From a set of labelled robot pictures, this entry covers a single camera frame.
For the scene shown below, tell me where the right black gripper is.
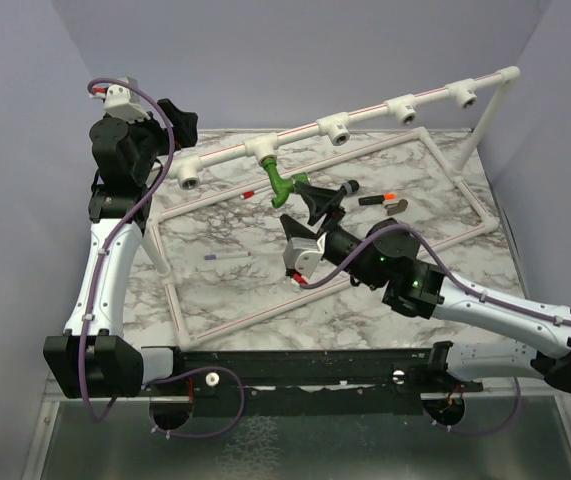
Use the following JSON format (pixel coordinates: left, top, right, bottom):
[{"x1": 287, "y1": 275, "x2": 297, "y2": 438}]
[{"x1": 279, "y1": 180, "x2": 383, "y2": 290}]

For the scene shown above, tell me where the green plastic water faucet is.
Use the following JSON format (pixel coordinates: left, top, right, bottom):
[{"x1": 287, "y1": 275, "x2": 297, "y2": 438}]
[{"x1": 260, "y1": 156, "x2": 309, "y2": 209}]

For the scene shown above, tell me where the white PVC pipe rack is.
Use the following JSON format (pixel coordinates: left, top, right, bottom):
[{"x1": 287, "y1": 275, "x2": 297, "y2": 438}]
[{"x1": 144, "y1": 66, "x2": 520, "y2": 349}]

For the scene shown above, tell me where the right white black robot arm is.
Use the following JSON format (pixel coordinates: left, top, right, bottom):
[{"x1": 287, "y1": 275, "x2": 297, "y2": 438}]
[{"x1": 280, "y1": 181, "x2": 571, "y2": 394}]

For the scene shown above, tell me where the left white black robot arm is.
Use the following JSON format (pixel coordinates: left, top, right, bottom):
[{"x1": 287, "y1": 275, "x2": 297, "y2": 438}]
[{"x1": 43, "y1": 99, "x2": 198, "y2": 399}]

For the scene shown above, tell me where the black grey faucet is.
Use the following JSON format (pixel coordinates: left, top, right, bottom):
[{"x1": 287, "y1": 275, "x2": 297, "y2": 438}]
[{"x1": 340, "y1": 180, "x2": 360, "y2": 196}]

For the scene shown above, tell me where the red capped white pen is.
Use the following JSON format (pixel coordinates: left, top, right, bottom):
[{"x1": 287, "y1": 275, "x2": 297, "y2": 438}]
[{"x1": 239, "y1": 186, "x2": 271, "y2": 200}]

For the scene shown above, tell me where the purple capped white pen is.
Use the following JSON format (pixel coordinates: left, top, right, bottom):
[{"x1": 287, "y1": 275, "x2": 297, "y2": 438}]
[{"x1": 203, "y1": 251, "x2": 251, "y2": 261}]

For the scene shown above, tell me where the orange black marker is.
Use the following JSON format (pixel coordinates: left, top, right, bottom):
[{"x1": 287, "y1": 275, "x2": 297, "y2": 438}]
[{"x1": 358, "y1": 193, "x2": 397, "y2": 206}]

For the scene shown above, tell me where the brown metal lever piece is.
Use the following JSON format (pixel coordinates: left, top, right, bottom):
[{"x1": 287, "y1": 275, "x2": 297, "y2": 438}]
[{"x1": 386, "y1": 199, "x2": 408, "y2": 216}]

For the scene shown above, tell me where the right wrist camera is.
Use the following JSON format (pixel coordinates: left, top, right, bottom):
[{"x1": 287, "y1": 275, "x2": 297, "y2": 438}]
[{"x1": 283, "y1": 235, "x2": 326, "y2": 285}]

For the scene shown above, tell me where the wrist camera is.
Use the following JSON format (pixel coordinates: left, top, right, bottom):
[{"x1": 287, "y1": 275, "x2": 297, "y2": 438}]
[
  {"x1": 283, "y1": 235, "x2": 326, "y2": 285},
  {"x1": 90, "y1": 84, "x2": 149, "y2": 123}
]

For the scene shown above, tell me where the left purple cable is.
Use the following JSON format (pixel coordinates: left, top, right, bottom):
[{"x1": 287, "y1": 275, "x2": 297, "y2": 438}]
[{"x1": 77, "y1": 78, "x2": 179, "y2": 424}]

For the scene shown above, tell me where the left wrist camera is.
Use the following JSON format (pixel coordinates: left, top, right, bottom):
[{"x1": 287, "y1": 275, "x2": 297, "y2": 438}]
[{"x1": 90, "y1": 84, "x2": 149, "y2": 123}]

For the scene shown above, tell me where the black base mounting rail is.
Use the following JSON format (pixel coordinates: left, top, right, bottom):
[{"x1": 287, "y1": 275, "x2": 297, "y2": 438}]
[{"x1": 143, "y1": 341, "x2": 482, "y2": 426}]

